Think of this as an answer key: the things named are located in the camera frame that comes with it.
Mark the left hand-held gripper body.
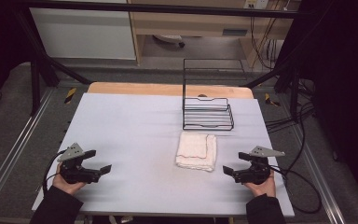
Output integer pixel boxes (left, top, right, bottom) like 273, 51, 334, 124
57, 142, 102, 185

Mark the white object with black wheel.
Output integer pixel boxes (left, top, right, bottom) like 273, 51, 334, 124
153, 34, 186, 49

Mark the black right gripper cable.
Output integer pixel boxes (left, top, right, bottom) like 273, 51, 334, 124
268, 164, 323, 216

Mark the black curtain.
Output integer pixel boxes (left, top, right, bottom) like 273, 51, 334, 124
0, 0, 35, 110
275, 0, 358, 203

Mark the person's right hand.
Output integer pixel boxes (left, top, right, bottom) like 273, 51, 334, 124
242, 170, 277, 199

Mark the black metal frame bar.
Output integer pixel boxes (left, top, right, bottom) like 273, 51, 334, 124
12, 0, 312, 20

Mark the white cabinet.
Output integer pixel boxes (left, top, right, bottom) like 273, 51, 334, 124
29, 0, 137, 61

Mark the person's left hand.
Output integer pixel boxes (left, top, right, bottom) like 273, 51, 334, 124
51, 162, 87, 197

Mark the hanging cables bundle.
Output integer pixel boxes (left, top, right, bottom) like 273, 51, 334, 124
249, 15, 282, 71

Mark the white wall socket strip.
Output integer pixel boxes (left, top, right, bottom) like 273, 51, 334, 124
243, 0, 270, 10

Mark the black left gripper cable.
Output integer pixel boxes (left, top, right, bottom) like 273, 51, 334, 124
42, 149, 68, 196

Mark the white towel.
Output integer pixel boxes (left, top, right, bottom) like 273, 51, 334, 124
174, 131, 218, 173

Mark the light wooden desk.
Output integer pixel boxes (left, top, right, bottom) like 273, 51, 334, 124
127, 0, 302, 67

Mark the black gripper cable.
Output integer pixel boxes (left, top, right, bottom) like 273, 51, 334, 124
268, 164, 323, 216
42, 149, 68, 196

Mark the pale lilac table mat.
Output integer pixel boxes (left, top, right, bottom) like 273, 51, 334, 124
31, 92, 296, 218

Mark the black floor cables bundle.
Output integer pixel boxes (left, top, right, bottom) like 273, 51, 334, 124
265, 79, 317, 135

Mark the black metal frame strut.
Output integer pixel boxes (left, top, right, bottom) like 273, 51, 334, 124
244, 59, 303, 123
12, 8, 93, 117

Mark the aluminium rail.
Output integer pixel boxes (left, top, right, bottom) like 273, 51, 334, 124
291, 123, 347, 224
0, 88, 56, 213

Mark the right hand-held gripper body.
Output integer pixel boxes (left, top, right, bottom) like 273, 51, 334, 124
233, 146, 286, 186

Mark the black wire rack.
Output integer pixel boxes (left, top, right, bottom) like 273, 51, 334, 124
182, 58, 248, 132

